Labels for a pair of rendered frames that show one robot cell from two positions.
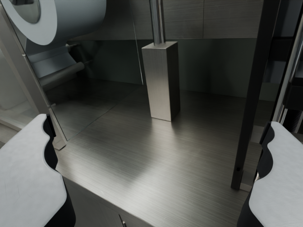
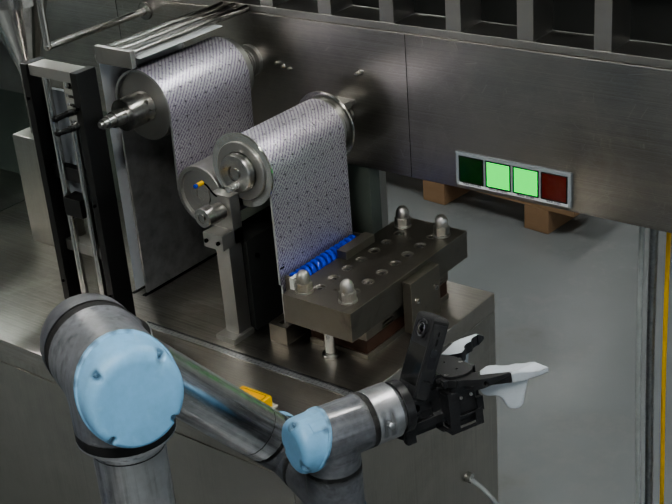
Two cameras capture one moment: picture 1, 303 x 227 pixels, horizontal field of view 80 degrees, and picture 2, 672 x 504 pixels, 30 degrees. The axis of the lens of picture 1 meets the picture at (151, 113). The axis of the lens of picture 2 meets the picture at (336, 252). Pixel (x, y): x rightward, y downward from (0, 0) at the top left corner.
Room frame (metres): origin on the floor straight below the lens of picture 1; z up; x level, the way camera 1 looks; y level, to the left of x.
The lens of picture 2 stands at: (-2.04, -0.92, 2.13)
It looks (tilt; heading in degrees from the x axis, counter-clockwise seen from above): 26 degrees down; 4
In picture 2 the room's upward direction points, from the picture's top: 5 degrees counter-clockwise
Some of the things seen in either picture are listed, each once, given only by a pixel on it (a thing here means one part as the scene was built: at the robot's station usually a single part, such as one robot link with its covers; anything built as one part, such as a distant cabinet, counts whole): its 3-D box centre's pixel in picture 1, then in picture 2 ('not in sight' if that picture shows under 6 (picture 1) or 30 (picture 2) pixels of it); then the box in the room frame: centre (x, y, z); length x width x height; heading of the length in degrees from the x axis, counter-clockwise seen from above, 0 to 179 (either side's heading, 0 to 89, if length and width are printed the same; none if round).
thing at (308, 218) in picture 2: not in sight; (313, 219); (0.19, -0.71, 1.11); 0.23 x 0.01 x 0.18; 145
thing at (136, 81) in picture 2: not in sight; (188, 87); (0.38, -0.46, 1.33); 0.25 x 0.14 x 0.14; 145
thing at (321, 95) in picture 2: not in sight; (325, 126); (0.33, -0.73, 1.25); 0.15 x 0.01 x 0.15; 55
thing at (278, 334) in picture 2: not in sight; (322, 304); (0.19, -0.71, 0.92); 0.28 x 0.04 x 0.04; 145
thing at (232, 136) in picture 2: not in sight; (242, 169); (0.12, -0.59, 1.25); 0.15 x 0.01 x 0.15; 55
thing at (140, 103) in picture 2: not in sight; (133, 110); (0.25, -0.37, 1.33); 0.06 x 0.06 x 0.06; 55
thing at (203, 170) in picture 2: not in sight; (242, 172); (0.30, -0.56, 1.17); 0.26 x 0.12 x 0.12; 145
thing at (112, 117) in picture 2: not in sight; (111, 120); (0.20, -0.34, 1.33); 0.06 x 0.03 x 0.03; 145
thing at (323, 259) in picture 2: not in sight; (326, 260); (0.18, -0.73, 1.03); 0.21 x 0.04 x 0.03; 145
